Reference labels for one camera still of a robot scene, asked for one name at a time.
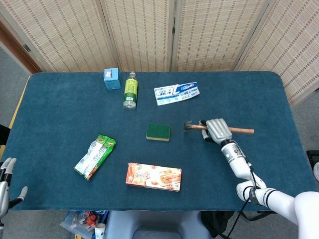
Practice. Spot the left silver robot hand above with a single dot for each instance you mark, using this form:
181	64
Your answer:
6	181

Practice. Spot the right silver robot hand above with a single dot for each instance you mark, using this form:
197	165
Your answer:
219	130

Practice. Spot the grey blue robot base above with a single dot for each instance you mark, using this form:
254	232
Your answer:
154	224

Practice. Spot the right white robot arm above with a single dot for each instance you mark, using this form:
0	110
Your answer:
259	184

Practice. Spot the green and yellow sponge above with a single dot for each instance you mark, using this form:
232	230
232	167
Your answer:
158	132

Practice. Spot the blue white toothpaste box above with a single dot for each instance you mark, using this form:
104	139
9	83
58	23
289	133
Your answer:
177	93

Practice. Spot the blue table cloth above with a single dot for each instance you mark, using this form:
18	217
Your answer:
159	139

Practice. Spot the orange egg roll box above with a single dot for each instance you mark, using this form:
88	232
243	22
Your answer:
154	176

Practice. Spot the clear bag of parts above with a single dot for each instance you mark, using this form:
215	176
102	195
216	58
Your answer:
81	220

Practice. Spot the black bag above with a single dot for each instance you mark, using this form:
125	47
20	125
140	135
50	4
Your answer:
216	222

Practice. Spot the green snack bag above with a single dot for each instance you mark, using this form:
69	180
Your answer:
96	155

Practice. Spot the green label plastic bottle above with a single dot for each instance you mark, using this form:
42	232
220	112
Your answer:
130	91

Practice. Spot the white paper cup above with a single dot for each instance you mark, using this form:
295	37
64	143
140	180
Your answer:
100	230

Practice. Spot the woven folding screen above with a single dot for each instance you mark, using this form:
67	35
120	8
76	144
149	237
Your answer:
159	32

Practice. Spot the small light blue box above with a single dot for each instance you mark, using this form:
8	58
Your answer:
111	79

